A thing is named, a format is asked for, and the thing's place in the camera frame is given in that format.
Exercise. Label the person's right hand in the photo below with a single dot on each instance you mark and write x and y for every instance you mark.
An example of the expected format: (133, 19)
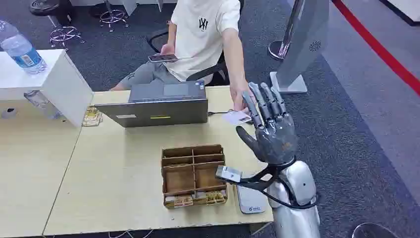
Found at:
(167, 49)

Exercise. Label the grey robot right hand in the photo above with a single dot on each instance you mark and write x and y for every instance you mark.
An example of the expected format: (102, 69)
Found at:
(274, 141)

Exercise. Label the person's left hand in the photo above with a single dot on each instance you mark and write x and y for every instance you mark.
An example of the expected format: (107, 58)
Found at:
(237, 93)

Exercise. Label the black smartphone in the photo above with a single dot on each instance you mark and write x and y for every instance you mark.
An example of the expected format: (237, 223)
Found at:
(163, 58)

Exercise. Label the white card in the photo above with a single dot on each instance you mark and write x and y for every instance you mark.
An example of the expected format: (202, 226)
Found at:
(237, 118)

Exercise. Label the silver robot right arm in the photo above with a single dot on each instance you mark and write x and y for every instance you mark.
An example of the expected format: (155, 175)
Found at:
(297, 213)

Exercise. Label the person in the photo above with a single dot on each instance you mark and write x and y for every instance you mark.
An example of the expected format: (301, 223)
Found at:
(200, 39)

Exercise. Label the grey laptop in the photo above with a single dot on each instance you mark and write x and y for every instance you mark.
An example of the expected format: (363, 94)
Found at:
(157, 105)

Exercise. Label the grey flat card reader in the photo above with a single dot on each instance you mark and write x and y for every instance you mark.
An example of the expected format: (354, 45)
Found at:
(251, 199)

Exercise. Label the chrome stool base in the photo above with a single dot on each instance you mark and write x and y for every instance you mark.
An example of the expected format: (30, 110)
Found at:
(65, 34)
(113, 17)

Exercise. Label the yellow printed card stack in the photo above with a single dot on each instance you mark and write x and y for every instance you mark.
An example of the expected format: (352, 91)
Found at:
(215, 198)
(183, 201)

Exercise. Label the grey kiosk stand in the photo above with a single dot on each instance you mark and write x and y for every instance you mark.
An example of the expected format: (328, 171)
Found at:
(305, 42)

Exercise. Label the wooden card box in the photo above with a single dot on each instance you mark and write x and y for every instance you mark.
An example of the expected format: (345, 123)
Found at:
(193, 177)

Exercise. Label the loose yellow card pile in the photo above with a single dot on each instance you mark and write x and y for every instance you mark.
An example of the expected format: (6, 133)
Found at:
(92, 116)

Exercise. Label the white desk shelf box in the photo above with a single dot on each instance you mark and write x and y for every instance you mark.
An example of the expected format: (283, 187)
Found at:
(62, 85)

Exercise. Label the black stool seat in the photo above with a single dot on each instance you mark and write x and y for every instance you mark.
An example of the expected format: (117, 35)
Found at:
(44, 6)

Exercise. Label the black round base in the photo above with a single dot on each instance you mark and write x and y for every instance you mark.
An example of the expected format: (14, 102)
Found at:
(374, 231)

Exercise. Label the clear water bottle blue label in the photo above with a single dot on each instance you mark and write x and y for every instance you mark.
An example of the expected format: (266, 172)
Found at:
(21, 49)

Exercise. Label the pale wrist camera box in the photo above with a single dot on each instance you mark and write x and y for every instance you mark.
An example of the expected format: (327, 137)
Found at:
(228, 173)

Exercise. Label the chrome stanchion post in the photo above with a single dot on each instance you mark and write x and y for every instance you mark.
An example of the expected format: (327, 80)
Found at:
(288, 33)

